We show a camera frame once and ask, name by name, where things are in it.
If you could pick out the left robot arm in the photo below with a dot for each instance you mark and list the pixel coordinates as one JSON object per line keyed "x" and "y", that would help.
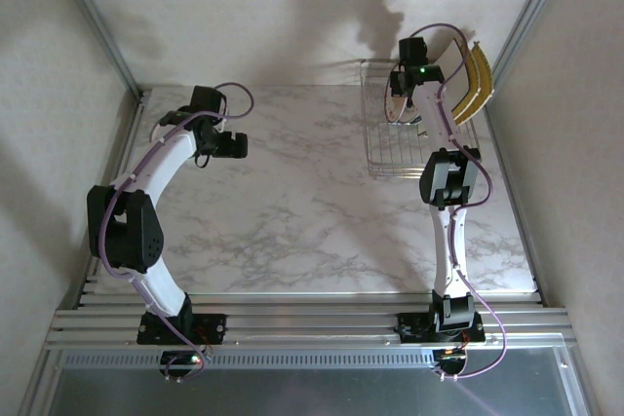
{"x": 166, "y": 289}

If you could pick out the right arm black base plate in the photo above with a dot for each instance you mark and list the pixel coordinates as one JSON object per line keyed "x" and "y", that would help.
{"x": 412, "y": 330}

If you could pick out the grey slotted metal panel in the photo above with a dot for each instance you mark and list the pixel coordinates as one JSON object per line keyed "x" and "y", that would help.
{"x": 312, "y": 387}

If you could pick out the yellow square plate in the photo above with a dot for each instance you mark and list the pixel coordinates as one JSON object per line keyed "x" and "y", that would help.
{"x": 469, "y": 87}
{"x": 485, "y": 80}

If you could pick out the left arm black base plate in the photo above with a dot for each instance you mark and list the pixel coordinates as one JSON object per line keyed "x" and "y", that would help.
{"x": 209, "y": 328}

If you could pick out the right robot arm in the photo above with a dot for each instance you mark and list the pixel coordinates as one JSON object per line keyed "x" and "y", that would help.
{"x": 446, "y": 250}

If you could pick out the white square plate black rim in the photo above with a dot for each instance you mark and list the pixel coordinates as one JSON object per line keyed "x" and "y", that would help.
{"x": 451, "y": 70}

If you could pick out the aluminium mounting rails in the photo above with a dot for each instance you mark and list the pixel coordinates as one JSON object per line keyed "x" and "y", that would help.
{"x": 312, "y": 318}

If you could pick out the small controller board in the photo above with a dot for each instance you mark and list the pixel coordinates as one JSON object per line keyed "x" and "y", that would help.
{"x": 178, "y": 361}
{"x": 451, "y": 353}

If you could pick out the aluminium side rail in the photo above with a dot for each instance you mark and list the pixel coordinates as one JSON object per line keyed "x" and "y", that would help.
{"x": 88, "y": 284}

